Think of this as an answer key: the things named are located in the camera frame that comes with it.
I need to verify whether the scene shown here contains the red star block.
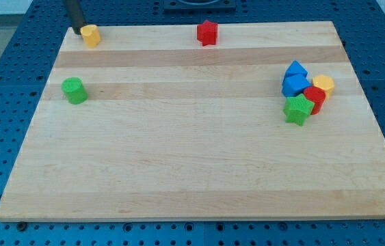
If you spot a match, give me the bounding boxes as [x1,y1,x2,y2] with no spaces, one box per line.
[196,20,218,46]

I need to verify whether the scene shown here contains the yellow heart block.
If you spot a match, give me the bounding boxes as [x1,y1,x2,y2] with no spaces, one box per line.
[80,25,101,49]

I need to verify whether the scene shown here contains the blue triangular prism block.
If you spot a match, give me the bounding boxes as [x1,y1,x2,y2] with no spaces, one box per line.
[284,60,308,78]

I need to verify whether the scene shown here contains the green cylinder block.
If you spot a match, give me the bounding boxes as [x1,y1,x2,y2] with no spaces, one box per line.
[61,77,88,105]

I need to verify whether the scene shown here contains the yellow hexagon block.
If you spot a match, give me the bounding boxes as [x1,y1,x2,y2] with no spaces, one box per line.
[312,74,335,100]

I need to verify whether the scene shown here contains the wooden board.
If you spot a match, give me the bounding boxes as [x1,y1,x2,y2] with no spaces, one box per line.
[0,21,385,222]

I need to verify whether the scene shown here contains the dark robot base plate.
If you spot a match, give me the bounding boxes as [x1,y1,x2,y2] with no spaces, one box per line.
[161,0,237,11]

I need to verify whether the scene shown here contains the green star block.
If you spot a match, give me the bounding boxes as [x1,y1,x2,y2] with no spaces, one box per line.
[283,94,315,126]

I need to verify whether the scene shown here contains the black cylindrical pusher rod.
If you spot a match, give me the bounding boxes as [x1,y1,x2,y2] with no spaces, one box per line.
[62,0,87,35]

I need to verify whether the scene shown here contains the blue cube block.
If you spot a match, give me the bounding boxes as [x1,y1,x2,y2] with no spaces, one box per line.
[282,74,311,97]

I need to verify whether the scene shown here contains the red cylinder block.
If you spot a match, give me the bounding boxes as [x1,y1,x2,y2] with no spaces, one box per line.
[303,86,326,115]

